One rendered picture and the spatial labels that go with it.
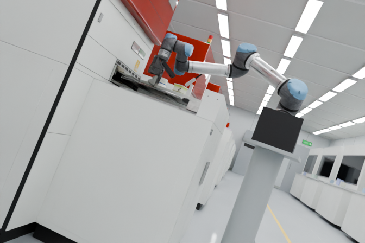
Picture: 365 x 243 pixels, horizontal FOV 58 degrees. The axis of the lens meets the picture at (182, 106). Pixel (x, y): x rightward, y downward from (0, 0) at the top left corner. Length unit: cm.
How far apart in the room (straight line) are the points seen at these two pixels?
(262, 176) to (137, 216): 67
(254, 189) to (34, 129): 109
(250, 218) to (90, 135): 90
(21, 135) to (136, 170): 52
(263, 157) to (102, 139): 82
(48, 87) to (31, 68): 12
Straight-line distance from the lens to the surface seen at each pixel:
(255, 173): 178
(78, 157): 165
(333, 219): 817
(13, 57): 167
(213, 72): 211
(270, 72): 196
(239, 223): 180
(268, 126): 179
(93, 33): 155
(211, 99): 157
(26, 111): 157
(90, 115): 165
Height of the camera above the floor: 72
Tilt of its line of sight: 5 degrees up
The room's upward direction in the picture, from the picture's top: 21 degrees clockwise
